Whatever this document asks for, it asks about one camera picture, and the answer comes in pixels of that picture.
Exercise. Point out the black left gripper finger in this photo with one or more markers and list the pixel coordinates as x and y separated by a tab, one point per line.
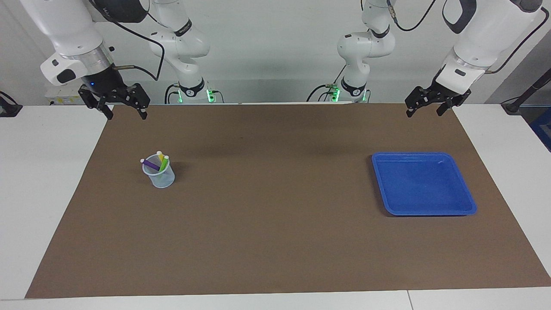
415	100
447	104

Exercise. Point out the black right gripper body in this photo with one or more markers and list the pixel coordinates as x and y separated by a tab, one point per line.
107	86

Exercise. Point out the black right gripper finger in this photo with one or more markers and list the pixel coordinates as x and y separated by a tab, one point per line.
140	100
94	101

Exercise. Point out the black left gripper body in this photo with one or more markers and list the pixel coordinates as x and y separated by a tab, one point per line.
439	91

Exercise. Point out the yellow marker pen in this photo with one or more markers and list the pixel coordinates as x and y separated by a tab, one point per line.
160	156

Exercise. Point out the purple marker pen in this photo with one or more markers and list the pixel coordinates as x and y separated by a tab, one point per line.
150	164

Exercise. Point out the green marker pen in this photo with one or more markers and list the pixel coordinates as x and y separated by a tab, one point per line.
164	163

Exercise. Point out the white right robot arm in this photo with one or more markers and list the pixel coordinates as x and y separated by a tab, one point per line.
73	30

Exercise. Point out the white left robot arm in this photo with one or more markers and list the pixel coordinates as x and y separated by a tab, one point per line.
473	38

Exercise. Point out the clear plastic cup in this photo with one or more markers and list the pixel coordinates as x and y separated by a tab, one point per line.
162	181

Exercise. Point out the blue plastic tray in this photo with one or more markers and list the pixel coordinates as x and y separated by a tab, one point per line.
422	185

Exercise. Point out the black stand pole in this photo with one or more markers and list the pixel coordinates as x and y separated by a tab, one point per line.
531	90

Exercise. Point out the blue box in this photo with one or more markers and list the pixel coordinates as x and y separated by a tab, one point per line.
543	129

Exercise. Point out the brown table mat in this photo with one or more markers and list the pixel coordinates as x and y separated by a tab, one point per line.
275	215

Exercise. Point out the white wall socket box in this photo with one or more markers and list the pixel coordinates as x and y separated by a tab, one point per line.
58	97

